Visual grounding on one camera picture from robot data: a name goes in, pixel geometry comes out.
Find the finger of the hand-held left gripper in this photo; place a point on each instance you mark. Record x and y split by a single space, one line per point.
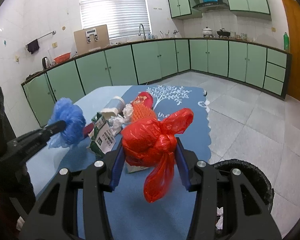
56 127

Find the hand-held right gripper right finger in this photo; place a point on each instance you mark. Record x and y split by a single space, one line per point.
183 166

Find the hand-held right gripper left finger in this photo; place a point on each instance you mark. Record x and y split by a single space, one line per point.
117 166

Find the blue plastic bag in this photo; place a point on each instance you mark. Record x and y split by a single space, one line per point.
70 117

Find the green milk carton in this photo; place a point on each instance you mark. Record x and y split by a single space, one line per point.
100 133

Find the red plastic bag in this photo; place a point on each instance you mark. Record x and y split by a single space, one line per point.
145 140

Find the white tissue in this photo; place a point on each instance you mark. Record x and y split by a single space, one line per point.
117 123

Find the orange foam net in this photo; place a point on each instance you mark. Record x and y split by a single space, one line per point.
142 113

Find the bin with black liner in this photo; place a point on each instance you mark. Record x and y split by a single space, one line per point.
252 170

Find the red packet with gold print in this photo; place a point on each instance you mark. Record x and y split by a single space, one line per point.
146 99

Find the small beige carton box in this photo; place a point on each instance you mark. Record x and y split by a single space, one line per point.
132 168

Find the small red wrapper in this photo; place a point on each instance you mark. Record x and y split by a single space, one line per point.
88 130

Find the blue printed tablecloth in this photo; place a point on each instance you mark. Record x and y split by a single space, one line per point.
140 217

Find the metal kettle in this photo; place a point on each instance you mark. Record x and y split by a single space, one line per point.
45 63

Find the white tissue scrap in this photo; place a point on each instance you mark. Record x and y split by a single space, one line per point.
220 220

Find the red basin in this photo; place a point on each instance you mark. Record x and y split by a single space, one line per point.
62 58

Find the clear plastic jug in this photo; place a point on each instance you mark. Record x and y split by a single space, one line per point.
51 57

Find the dark towel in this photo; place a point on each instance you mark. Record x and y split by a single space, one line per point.
33 47

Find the wooden board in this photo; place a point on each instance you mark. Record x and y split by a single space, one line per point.
81 42

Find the white device on board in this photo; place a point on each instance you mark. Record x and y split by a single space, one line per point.
91 32

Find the green base cabinets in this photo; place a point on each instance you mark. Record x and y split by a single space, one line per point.
145 60

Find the metal faucet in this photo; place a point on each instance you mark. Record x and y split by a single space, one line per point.
144 36

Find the utensil holder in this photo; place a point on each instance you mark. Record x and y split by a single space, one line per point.
165 35

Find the white window blind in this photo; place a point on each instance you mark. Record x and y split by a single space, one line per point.
115 7

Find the white pot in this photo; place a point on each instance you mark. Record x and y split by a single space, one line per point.
207 31

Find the black wok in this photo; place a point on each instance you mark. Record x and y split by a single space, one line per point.
223 33

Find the wooden door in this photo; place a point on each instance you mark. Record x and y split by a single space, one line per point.
297 55

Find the green bottle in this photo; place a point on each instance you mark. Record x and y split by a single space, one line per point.
286 42

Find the range hood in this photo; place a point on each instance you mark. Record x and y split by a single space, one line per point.
210 5

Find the yellowed wall socket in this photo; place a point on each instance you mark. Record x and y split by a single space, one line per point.
55 45

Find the metal towel rail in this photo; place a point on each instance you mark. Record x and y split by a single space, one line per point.
48 34

